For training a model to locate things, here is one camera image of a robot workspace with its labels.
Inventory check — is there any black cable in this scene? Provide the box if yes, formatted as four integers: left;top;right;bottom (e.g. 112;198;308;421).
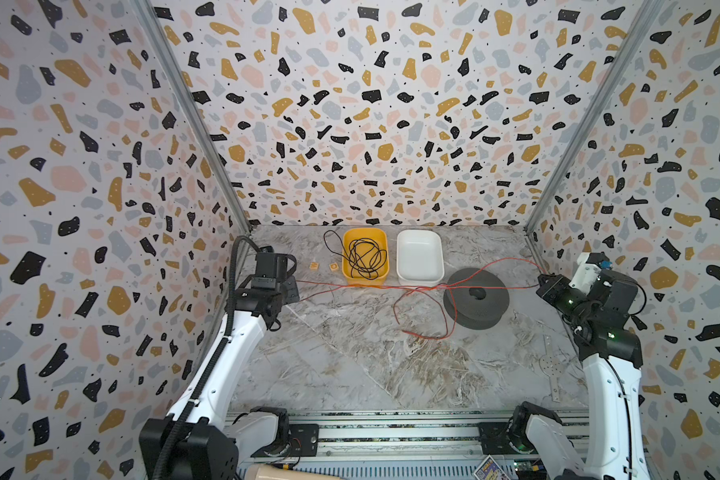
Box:
322;229;389;281

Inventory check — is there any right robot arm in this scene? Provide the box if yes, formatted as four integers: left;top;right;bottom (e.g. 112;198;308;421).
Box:
507;265;650;479

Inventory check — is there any yellow plastic bin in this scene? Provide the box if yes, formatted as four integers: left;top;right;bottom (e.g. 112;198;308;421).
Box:
342;227;390;287

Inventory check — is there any red cable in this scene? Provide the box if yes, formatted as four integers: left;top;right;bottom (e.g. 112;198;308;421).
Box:
287;256;544;341

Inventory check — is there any black cable spool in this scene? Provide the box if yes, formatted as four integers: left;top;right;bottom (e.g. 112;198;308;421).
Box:
443;268;510;330

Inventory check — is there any beige cylinder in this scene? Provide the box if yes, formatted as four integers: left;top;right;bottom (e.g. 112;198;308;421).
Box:
243;464;341;480

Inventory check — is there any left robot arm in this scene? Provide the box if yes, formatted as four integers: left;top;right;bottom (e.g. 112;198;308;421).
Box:
139;236;299;479

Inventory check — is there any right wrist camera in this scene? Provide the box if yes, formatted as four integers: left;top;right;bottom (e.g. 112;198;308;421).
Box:
569;252;612;294

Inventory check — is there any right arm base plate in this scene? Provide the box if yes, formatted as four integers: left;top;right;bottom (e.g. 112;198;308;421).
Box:
477;420;537;455

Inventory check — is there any colourful sticker card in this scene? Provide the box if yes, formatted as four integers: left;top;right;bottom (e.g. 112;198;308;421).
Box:
473;456;510;480

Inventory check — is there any aluminium mounting rail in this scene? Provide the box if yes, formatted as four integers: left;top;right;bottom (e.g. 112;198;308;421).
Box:
238;404;589;478

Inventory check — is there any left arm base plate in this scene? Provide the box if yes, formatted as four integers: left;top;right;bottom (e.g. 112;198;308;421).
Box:
235;423;320;461

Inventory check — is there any white plastic bin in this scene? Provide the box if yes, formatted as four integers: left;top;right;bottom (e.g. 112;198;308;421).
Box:
396;229;445;287

